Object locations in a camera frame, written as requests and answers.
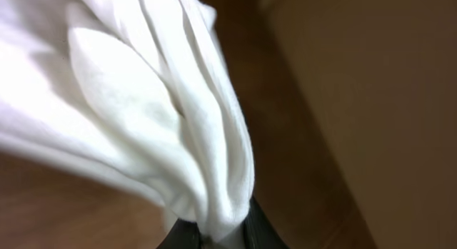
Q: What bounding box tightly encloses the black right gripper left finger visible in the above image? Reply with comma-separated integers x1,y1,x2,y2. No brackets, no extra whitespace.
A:
156,219,201,249

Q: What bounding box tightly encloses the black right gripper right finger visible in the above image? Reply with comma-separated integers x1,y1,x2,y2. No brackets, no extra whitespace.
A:
243,197,289,249

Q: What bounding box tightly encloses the white t-shirt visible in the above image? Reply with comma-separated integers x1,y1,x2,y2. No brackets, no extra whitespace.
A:
1,0,254,241

